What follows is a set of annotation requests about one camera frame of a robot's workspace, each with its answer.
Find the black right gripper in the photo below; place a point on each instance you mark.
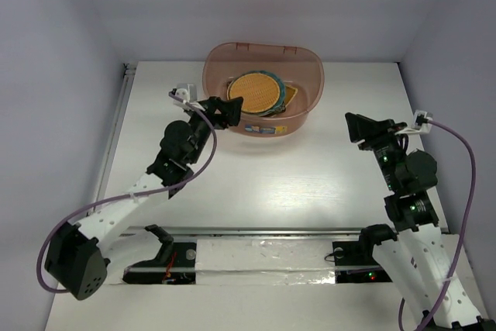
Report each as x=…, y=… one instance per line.
x=370, y=130

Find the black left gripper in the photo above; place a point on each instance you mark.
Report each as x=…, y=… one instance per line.
x=228, y=112

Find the round woven bamboo plate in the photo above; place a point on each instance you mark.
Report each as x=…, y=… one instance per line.
x=260, y=92

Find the black floral square plate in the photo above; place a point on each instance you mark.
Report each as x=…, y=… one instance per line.
x=277, y=109

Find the teal scalloped plate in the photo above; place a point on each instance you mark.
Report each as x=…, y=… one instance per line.
x=263, y=93

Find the triangular woven bamboo plate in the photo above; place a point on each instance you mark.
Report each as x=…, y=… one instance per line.
x=290, y=93

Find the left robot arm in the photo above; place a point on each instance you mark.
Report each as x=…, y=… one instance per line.
x=75, y=257

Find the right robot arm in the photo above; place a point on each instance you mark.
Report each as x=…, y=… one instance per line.
x=410, y=249

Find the pink translucent plastic bin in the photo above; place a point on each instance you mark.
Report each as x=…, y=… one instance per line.
x=297, y=66

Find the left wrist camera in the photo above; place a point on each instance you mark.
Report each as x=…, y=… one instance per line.
x=184, y=93

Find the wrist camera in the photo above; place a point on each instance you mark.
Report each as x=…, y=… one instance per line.
x=184, y=93
x=420, y=125

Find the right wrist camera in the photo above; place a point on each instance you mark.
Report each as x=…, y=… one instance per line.
x=420, y=125

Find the aluminium rail frame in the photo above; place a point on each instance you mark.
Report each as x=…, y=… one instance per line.
x=313, y=180

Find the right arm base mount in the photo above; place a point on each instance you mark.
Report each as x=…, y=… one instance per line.
x=354, y=263

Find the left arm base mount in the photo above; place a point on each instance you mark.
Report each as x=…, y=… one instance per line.
x=173, y=264

